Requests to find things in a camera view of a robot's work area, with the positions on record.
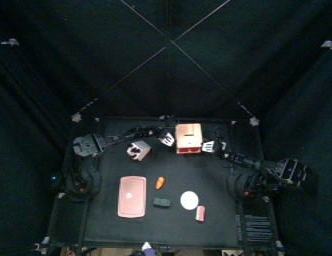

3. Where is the orange toy carrot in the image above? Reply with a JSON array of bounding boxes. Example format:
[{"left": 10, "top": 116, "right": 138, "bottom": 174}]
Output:
[{"left": 154, "top": 176, "right": 166, "bottom": 191}]

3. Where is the green sliced toy vegetable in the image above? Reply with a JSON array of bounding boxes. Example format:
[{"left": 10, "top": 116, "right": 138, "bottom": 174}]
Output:
[{"left": 153, "top": 197, "right": 173, "bottom": 208}]

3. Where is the pink plastic tray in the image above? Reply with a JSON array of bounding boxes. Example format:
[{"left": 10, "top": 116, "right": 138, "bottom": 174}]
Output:
[{"left": 116, "top": 175, "right": 149, "bottom": 219}]

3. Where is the white and purple object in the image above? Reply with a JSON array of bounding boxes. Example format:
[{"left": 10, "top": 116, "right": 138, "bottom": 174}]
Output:
[{"left": 139, "top": 241, "right": 158, "bottom": 256}]

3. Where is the small pink toy block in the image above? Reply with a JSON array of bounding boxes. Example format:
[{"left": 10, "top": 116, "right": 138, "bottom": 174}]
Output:
[{"left": 194, "top": 205, "right": 206, "bottom": 223}]

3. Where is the black panel with white text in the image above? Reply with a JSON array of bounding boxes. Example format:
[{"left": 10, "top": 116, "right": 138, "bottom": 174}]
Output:
[{"left": 242, "top": 214, "right": 275, "bottom": 243}]

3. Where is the red wooden drawer box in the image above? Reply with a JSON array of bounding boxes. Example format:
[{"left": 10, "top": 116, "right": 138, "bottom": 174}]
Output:
[{"left": 174, "top": 122, "right": 205, "bottom": 155}]

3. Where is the white round plate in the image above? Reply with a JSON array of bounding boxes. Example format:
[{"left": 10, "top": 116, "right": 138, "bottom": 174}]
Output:
[{"left": 179, "top": 190, "right": 201, "bottom": 211}]

